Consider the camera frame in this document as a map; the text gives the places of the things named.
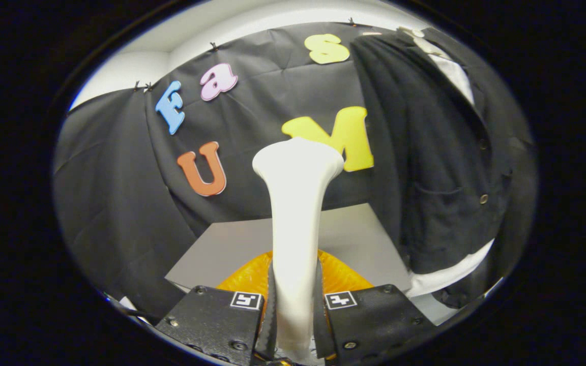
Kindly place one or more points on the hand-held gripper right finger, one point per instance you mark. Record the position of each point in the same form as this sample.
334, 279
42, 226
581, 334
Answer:
321, 325

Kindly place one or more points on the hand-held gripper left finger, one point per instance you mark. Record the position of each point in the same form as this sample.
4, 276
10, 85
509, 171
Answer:
269, 325

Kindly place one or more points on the black button jacket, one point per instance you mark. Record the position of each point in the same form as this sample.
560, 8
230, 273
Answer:
425, 152

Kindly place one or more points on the grey cabinet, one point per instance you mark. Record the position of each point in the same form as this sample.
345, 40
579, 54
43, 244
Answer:
354, 239

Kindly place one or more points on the white mannequin torso on stand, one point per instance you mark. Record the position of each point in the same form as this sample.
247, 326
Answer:
456, 274

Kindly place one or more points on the black backdrop cloth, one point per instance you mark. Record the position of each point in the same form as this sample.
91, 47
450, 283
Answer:
120, 178

